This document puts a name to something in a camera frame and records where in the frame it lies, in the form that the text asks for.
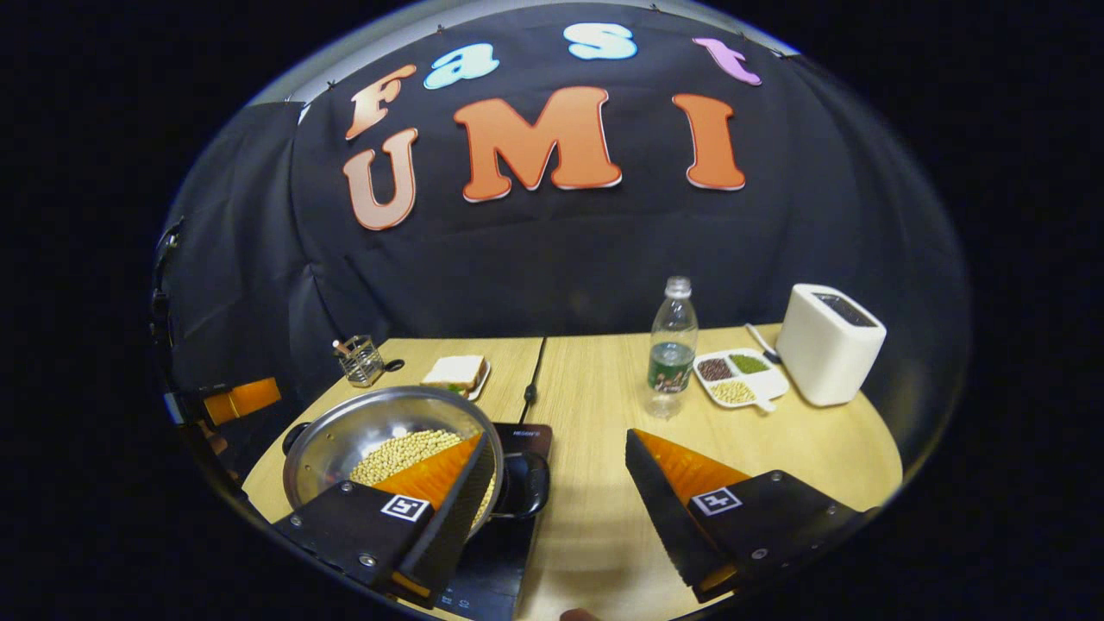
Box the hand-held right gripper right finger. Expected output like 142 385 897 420
624 428 864 605

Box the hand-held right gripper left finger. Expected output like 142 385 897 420
274 430 504 610

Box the black induction cooktop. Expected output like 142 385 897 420
430 420 555 621

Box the pile of soybeans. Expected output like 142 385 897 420
348 428 498 528

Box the steel pot with black handles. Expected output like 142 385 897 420
281 385 552 541

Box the sandwich with lettuce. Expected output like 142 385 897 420
420 354 486 397

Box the white divided bean tray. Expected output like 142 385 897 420
692 347 791 414

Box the clear plastic water bottle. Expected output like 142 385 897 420
646 275 700 422

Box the white toaster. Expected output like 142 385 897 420
775 283 888 408

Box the black backdrop cloth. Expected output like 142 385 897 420
154 3 973 486

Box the wire mesh holder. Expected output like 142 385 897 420
335 335 386 388

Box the black power cable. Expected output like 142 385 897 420
521 337 549 424

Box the white power cord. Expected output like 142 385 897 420
745 323 782 364

